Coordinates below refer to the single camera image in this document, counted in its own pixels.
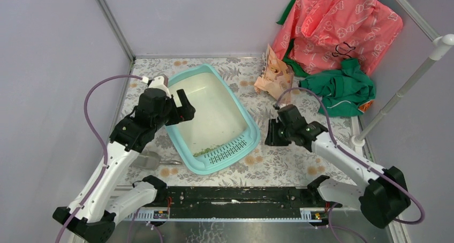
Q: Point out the grey litter scoop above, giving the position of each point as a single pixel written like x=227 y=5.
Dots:
x=150 y=160

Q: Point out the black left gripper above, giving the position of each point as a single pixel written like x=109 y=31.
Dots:
x=184 y=113

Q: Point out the white pole stand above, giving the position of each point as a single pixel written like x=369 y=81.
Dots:
x=442 y=45

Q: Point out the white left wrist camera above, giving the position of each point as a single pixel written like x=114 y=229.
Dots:
x=159 y=82

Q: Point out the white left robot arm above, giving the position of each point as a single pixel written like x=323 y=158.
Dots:
x=92 y=216

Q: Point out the teal litter box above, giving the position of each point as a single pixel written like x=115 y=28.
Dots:
x=222 y=131

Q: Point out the pink cat litter bag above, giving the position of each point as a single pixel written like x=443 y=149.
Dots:
x=276 y=77

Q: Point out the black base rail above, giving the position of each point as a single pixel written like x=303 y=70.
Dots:
x=243 y=203

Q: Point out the green sweatshirt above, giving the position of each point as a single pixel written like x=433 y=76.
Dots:
x=347 y=92

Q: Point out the dark green garment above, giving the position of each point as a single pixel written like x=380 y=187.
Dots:
x=316 y=35

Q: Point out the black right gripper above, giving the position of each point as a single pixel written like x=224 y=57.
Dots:
x=272 y=139

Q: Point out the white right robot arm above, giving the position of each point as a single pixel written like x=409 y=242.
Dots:
x=377 y=192

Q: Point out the pink patterned jacket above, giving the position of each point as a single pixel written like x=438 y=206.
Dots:
x=377 y=28

